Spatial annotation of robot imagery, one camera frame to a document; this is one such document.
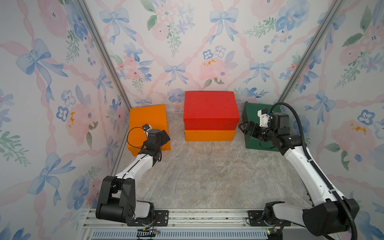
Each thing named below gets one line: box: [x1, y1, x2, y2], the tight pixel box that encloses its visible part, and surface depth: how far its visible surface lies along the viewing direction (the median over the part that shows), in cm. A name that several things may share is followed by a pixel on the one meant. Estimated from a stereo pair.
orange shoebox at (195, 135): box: [184, 130, 237, 142], surface depth 103 cm
